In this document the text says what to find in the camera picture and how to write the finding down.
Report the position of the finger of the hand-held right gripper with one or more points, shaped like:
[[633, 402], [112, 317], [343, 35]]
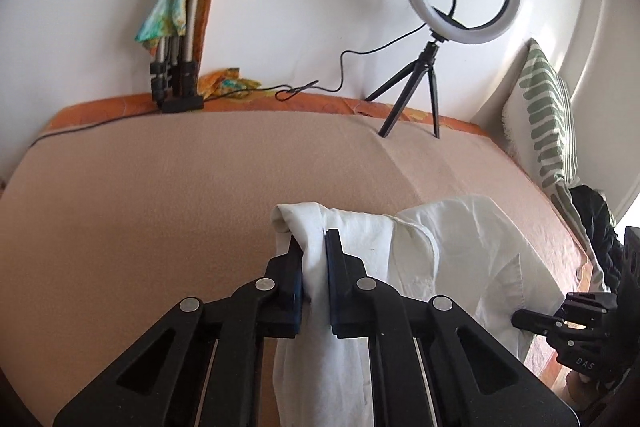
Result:
[[535, 321]]

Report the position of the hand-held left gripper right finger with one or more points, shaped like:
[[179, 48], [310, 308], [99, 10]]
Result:
[[331, 287]]

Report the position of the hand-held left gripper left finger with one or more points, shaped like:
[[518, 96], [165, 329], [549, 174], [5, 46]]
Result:
[[297, 292]]

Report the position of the white shirt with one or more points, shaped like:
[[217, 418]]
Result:
[[450, 247]]

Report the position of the dark cloth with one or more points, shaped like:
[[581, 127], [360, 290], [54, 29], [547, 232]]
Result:
[[595, 222]]

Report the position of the peach blanket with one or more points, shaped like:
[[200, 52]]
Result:
[[150, 207]]

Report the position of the green striped pillow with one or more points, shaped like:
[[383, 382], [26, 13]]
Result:
[[545, 117]]

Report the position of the small colourful cloth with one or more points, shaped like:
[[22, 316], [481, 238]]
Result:
[[230, 82]]

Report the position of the black mini tripod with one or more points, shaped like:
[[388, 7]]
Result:
[[427, 62]]

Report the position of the folded silver light stand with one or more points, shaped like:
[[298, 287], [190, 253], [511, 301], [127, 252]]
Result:
[[187, 72]]

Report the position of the orange floral bed sheet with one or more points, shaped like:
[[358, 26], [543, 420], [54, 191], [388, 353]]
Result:
[[120, 104]]

